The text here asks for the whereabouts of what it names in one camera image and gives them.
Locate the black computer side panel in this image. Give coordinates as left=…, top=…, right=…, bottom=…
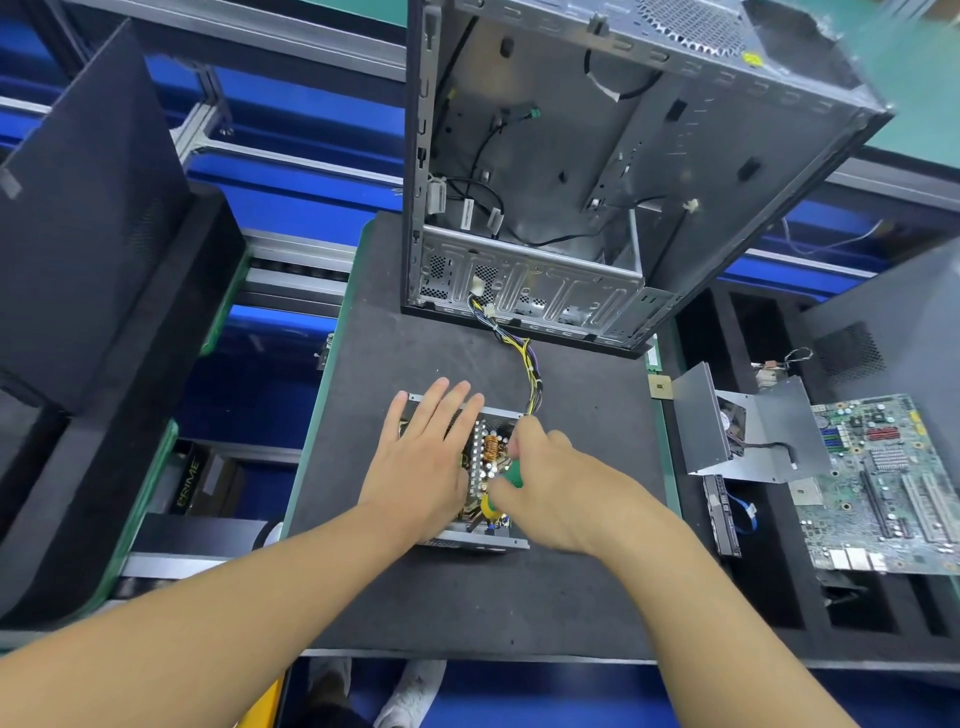
left=0, top=21, right=194, bottom=415

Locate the green yellow handled screwdriver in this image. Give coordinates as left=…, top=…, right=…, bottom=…
left=480, top=456, right=526, bottom=524

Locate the small cooler with wire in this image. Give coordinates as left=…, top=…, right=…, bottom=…
left=752, top=346, right=816, bottom=390

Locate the person's left forearm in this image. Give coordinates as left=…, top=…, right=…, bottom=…
left=0, top=501, right=423, bottom=728

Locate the person's right forearm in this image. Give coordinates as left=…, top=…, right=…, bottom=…
left=592, top=480, right=861, bottom=728

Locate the person's left hand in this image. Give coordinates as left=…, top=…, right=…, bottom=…
left=358, top=376, right=486, bottom=553

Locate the black hard drive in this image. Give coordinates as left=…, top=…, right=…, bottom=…
left=702, top=473, right=744, bottom=561

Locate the black cardboard box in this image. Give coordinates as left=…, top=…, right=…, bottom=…
left=166, top=441, right=243, bottom=520

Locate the black looped case cable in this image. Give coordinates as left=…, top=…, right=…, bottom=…
left=583, top=46, right=666, bottom=104

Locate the yellow black power cable bundle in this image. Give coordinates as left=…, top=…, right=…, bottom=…
left=468, top=294, right=543, bottom=418

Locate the power supply unit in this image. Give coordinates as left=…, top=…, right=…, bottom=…
left=396, top=393, right=531, bottom=557

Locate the open grey computer case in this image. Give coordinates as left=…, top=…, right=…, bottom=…
left=400, top=0, right=895, bottom=359

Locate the black cable with green plug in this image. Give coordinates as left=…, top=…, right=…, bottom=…
left=441, top=103, right=543, bottom=226

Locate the person's white shoe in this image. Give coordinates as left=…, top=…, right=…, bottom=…
left=306, top=657, right=354, bottom=728
left=373, top=659, right=449, bottom=728

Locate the black slotted foam tray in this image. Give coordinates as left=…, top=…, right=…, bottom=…
left=658, top=280, right=960, bottom=670

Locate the aluminium conveyor frame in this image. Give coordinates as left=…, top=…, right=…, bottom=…
left=0, top=0, right=410, bottom=320

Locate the black foam work mat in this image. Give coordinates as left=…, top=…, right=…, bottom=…
left=280, top=211, right=682, bottom=663

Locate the grey metal power supply cover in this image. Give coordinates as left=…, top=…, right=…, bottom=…
left=670, top=361, right=834, bottom=486

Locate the person's right hand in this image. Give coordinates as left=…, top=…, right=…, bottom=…
left=487, top=414, right=648, bottom=561

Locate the grey vented side panel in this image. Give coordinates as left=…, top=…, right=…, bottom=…
left=798, top=238, right=960, bottom=470

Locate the green computer motherboard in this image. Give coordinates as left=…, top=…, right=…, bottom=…
left=790, top=393, right=960, bottom=579

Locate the white cable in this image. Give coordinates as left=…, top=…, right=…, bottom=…
left=780, top=217, right=888, bottom=258

